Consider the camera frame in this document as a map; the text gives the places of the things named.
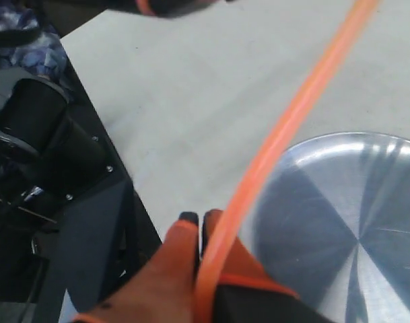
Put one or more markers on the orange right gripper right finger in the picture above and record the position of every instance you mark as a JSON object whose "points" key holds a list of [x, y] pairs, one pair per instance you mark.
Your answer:
{"points": [[243, 292]]}

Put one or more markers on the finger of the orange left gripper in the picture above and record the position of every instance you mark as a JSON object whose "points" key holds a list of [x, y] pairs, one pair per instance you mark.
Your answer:
{"points": [[168, 8]]}

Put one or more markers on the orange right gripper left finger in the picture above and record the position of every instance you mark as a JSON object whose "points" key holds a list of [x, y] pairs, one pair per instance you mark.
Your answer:
{"points": [[162, 291]]}

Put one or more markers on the translucent orange plastic strip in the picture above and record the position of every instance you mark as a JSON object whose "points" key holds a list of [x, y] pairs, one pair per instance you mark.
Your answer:
{"points": [[269, 154]]}

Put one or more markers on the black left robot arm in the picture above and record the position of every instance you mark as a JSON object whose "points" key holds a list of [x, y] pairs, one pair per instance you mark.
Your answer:
{"points": [[42, 149]]}

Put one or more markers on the round stainless steel plate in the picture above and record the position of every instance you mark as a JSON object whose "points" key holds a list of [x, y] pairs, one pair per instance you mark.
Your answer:
{"points": [[333, 224]]}

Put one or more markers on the person in blue patterned clothes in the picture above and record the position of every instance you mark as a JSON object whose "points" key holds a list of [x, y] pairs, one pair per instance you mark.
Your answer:
{"points": [[28, 39]]}

